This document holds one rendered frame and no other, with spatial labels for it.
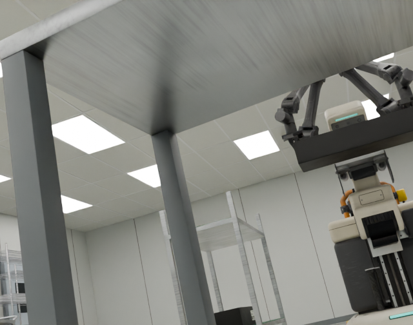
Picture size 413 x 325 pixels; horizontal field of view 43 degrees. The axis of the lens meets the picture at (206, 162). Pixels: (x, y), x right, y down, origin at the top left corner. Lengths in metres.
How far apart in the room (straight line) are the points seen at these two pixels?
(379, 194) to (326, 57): 1.97
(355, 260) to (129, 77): 2.40
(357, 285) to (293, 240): 7.53
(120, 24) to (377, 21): 0.41
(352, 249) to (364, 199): 0.36
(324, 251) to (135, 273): 3.98
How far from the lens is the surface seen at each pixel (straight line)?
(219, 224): 3.01
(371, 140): 2.50
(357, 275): 3.08
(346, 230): 3.10
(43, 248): 0.65
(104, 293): 11.71
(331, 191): 10.63
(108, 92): 0.87
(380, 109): 2.87
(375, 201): 2.86
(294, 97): 2.69
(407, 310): 2.76
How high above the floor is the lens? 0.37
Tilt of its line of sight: 17 degrees up
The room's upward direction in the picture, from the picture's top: 13 degrees counter-clockwise
